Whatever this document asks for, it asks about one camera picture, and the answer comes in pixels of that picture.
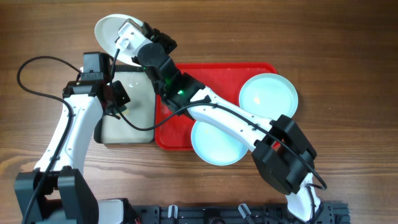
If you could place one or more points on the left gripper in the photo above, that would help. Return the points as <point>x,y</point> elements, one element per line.
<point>123,98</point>

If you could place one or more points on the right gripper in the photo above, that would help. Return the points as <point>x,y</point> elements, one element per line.
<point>157,37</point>

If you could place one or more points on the white round plate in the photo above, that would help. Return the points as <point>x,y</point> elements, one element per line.
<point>106,31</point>

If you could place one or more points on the light blue plate front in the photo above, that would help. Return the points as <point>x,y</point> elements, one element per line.
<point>214,146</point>

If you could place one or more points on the light blue plate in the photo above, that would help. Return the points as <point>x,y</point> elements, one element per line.
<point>214,146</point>
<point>269,95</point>

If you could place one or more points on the green yellow sponge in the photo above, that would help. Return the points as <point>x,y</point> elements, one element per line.
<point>124,109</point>

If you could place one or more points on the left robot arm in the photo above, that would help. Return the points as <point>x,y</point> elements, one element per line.
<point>55,191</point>

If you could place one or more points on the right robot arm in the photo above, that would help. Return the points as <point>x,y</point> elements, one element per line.
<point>282,154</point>

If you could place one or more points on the black water tray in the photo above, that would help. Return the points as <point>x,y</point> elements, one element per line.
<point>110,130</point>

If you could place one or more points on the red plastic tray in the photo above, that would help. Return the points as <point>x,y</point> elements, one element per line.
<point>225,79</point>

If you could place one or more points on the light blue plate right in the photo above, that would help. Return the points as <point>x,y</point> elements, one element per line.
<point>269,95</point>

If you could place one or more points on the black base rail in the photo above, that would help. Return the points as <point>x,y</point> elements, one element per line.
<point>328,213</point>

